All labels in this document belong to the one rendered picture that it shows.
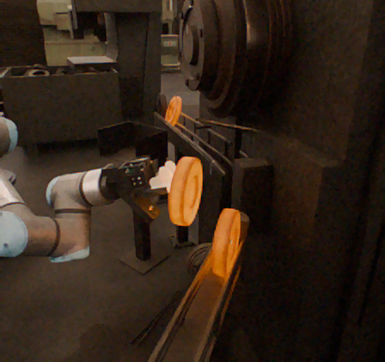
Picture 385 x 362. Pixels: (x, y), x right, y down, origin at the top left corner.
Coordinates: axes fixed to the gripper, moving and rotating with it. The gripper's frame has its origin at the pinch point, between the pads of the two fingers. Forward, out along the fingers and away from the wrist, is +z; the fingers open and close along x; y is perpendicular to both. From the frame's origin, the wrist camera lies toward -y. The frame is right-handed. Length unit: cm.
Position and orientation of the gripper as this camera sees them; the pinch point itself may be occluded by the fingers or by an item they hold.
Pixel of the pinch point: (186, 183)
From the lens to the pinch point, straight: 78.5
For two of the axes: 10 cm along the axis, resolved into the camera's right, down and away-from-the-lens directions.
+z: 9.2, -1.4, -3.8
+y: -2.6, -9.1, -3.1
